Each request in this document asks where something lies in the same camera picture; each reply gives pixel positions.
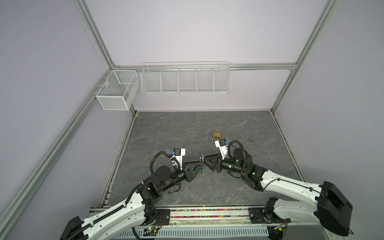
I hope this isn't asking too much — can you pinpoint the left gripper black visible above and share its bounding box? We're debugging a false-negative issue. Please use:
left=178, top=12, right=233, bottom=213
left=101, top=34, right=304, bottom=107
left=161, top=160, right=203, bottom=193

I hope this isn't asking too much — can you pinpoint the small blue padlock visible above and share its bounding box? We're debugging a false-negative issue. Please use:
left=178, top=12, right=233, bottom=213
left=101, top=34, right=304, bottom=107
left=200, top=155, right=205, bottom=175

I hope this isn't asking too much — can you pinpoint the brass padlock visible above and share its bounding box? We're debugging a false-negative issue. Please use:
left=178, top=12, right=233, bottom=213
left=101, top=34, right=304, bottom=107
left=206, top=131, right=222, bottom=147

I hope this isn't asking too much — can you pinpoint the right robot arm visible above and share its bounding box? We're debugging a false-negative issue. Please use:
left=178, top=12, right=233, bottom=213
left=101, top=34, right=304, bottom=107
left=201, top=140, right=354, bottom=237

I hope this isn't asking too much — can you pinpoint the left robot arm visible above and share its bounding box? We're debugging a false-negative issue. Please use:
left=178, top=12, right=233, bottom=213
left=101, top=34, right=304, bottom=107
left=60, top=155, right=205, bottom=240

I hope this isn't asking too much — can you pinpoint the white mesh box basket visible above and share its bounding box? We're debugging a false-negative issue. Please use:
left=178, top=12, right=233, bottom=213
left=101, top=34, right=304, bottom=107
left=96, top=70, right=140, bottom=111

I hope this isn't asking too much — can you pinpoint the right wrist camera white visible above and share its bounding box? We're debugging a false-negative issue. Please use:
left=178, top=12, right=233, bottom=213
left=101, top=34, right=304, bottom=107
left=215, top=139, right=230, bottom=160

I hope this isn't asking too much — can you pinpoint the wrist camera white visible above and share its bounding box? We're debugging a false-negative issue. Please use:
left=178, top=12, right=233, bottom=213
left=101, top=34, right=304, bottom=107
left=170, top=148, right=186, bottom=170
left=215, top=139, right=230, bottom=160

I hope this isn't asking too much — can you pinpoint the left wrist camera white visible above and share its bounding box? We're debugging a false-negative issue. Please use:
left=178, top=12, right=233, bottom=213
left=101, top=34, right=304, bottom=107
left=170, top=148, right=186, bottom=170

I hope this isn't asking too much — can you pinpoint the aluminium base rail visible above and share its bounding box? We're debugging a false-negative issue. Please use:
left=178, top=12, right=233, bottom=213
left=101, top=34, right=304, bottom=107
left=79, top=204, right=334, bottom=230

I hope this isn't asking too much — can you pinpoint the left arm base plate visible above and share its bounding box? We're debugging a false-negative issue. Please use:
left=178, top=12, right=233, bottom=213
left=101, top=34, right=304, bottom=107
left=143, top=209, right=171, bottom=226

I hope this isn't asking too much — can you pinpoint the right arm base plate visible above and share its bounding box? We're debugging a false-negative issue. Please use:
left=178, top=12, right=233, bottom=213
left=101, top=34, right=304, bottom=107
left=248, top=207, right=277, bottom=224

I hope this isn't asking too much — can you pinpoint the white wire shelf basket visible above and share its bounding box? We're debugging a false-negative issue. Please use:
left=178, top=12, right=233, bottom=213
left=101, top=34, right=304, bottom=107
left=141, top=62, right=232, bottom=95

